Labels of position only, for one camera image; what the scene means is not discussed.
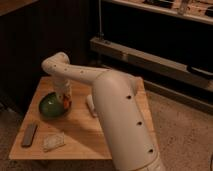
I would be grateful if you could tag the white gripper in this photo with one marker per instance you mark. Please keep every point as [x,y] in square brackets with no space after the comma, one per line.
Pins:
[62,88]

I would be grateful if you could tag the red pepper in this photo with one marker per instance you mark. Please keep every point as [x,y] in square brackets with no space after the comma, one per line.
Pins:
[66,103]

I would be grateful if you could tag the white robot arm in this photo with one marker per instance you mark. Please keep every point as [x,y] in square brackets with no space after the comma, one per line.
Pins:
[113,97]

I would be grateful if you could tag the green ceramic bowl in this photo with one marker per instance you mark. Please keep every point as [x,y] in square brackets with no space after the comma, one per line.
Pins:
[51,107]

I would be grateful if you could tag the wooden table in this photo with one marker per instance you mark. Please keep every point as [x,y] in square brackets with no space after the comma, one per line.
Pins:
[83,136]

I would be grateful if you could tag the vertical metal pole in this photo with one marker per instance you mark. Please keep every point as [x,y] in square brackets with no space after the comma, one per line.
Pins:
[101,35]

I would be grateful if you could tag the dark grey rectangular block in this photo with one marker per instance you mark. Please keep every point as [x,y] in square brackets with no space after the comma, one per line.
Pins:
[29,135]

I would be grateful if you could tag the metal shelf rail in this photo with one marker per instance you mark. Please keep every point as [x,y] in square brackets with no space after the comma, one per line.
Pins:
[150,62]

